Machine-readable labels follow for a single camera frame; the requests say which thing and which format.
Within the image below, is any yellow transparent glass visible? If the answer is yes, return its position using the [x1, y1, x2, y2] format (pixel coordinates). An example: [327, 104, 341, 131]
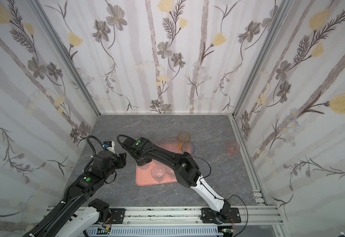
[177, 132, 191, 150]

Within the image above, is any pink plastic tray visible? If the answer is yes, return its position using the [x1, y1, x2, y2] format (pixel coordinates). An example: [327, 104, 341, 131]
[135, 144, 199, 187]

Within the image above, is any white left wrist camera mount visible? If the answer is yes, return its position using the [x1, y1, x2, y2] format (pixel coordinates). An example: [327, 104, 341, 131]
[102, 141, 115, 154]

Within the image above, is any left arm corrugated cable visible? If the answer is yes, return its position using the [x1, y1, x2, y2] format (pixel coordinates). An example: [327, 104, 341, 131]
[30, 189, 81, 237]

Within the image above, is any clear round glass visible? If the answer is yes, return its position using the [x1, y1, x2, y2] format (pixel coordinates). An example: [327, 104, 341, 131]
[165, 138, 178, 152]

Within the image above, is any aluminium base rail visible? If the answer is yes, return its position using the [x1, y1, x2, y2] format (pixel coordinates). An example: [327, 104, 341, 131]
[39, 205, 284, 229]

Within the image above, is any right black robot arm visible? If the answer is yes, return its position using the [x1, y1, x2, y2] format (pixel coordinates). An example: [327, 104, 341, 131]
[116, 134, 231, 224]

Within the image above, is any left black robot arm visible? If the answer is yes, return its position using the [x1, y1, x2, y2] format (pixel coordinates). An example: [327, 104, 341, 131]
[24, 150, 127, 237]

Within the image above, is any pink faceted glass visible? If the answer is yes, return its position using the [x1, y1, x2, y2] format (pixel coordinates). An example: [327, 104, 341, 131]
[226, 141, 240, 156]

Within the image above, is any blue frosted glass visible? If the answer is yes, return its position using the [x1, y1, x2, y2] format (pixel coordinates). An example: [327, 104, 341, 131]
[181, 142, 196, 156]

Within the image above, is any clear tall glass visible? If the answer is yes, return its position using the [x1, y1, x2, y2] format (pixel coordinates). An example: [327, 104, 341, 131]
[165, 166, 176, 180]

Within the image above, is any clear faceted glass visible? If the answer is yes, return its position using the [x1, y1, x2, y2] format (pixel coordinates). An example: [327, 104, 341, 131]
[151, 165, 166, 183]

